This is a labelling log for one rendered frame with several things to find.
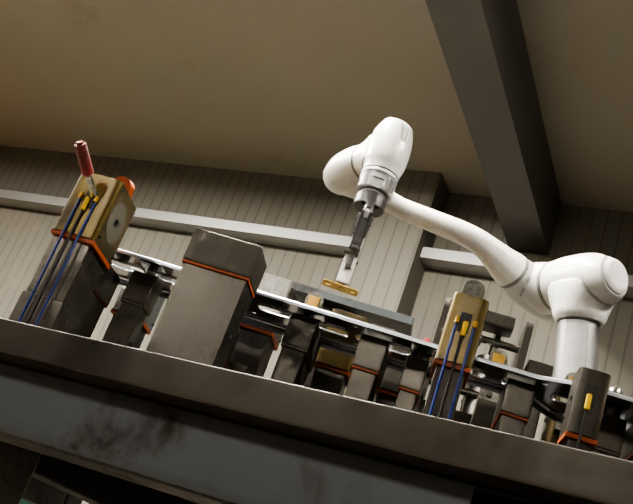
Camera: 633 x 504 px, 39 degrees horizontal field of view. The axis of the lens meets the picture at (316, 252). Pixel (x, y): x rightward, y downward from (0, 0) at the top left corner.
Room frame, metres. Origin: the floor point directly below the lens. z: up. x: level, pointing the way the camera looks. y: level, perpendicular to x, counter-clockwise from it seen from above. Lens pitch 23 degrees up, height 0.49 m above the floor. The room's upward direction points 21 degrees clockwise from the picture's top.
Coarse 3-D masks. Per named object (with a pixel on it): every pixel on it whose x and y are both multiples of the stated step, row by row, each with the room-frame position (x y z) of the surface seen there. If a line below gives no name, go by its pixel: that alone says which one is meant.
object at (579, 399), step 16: (576, 384) 1.27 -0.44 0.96; (592, 384) 1.25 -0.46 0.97; (608, 384) 1.25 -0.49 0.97; (576, 400) 1.26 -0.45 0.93; (592, 400) 1.25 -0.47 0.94; (576, 416) 1.26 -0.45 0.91; (592, 416) 1.25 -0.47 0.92; (560, 432) 1.31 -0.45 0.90; (576, 432) 1.25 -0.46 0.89; (592, 432) 1.25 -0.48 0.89; (576, 448) 1.25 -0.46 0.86; (592, 448) 1.27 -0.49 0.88
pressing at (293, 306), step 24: (144, 264) 1.58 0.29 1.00; (168, 264) 1.51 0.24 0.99; (168, 288) 1.66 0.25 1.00; (264, 312) 1.59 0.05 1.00; (288, 312) 1.54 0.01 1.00; (312, 312) 1.49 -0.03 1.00; (336, 336) 1.58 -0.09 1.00; (384, 336) 1.48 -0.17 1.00; (408, 336) 1.42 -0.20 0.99; (480, 360) 1.40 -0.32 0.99; (480, 384) 1.53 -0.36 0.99; (504, 384) 1.49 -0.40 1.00; (552, 384) 1.41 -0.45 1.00; (552, 408) 1.53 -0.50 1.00; (624, 408) 1.39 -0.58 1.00
